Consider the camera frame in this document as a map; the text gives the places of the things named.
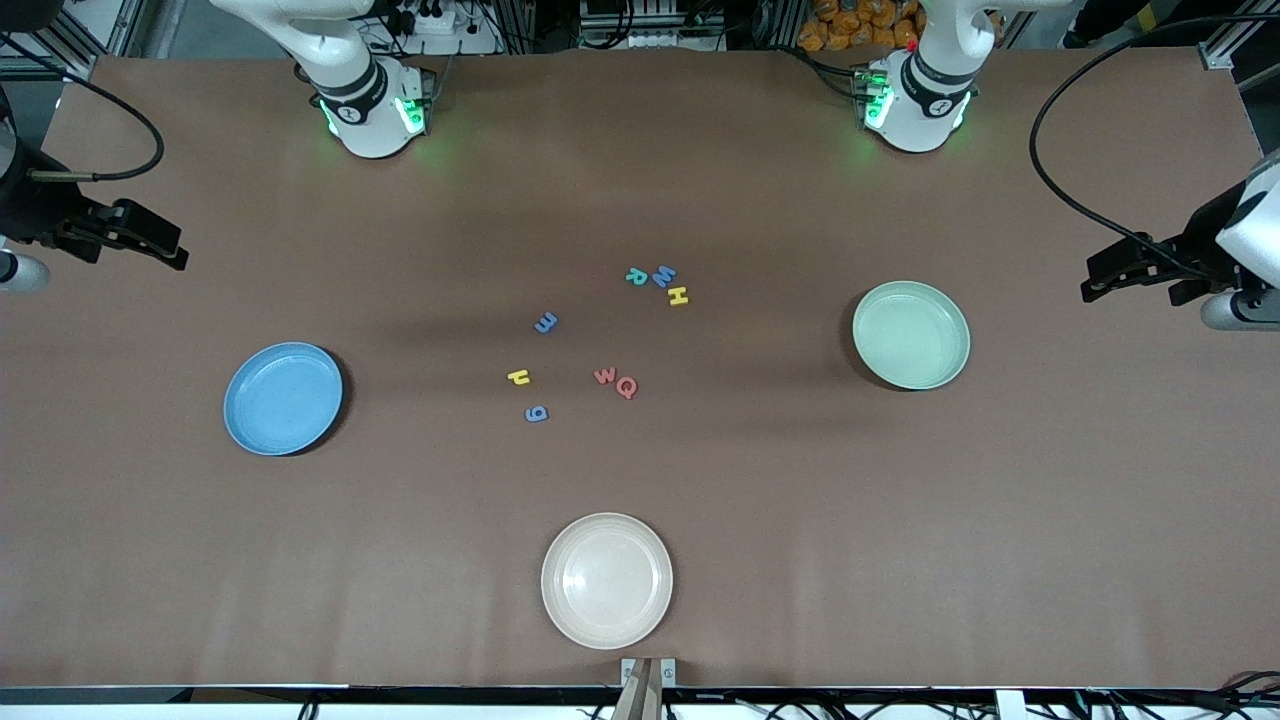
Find blue plate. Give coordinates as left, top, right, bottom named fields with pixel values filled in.
left=223, top=342, right=344, bottom=457

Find pale green plate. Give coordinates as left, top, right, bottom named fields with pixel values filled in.
left=852, top=280, right=971, bottom=391

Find orange snack packets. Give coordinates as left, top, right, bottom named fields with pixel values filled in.
left=797, top=0, right=926, bottom=53

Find grey electronics rack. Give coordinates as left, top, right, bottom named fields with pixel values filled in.
left=578, top=0, right=728, bottom=51

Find beige plate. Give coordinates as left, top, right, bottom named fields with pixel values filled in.
left=541, top=512, right=674, bottom=650

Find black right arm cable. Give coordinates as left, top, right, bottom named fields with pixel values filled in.
left=0, top=33, right=166, bottom=183

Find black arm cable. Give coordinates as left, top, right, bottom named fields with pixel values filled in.
left=0, top=33, right=166, bottom=183
left=1029, top=15, right=1280, bottom=286

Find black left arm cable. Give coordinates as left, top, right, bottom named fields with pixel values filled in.
left=1029, top=15, right=1280, bottom=286

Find aluminium frame profile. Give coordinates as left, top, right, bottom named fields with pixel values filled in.
left=1198, top=0, right=1280, bottom=73
left=0, top=0, right=151, bottom=81

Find metal mounting bracket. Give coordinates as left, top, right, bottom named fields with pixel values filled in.
left=620, top=657, right=678, bottom=689

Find beige camera post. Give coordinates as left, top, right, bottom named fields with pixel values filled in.
left=612, top=660, right=663, bottom=720

